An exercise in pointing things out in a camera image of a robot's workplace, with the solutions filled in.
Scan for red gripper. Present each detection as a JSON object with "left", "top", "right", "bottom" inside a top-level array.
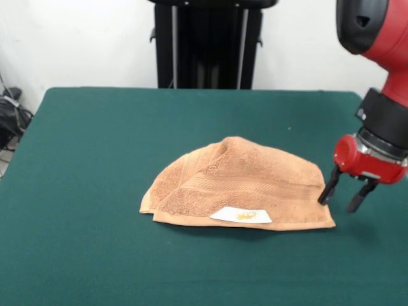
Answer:
[{"left": 317, "top": 133, "right": 408, "bottom": 214}]

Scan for tan terry towel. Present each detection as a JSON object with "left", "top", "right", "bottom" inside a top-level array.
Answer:
[{"left": 139, "top": 136, "right": 337, "bottom": 231}]

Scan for dark green table cloth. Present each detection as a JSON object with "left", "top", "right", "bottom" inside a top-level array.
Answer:
[{"left": 0, "top": 86, "right": 408, "bottom": 306}]

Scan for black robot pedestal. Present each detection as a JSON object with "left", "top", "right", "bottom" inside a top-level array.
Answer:
[{"left": 149, "top": 0, "right": 281, "bottom": 90}]

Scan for black cable tangle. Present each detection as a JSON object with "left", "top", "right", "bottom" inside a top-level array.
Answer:
[{"left": 0, "top": 86, "right": 34, "bottom": 151}]

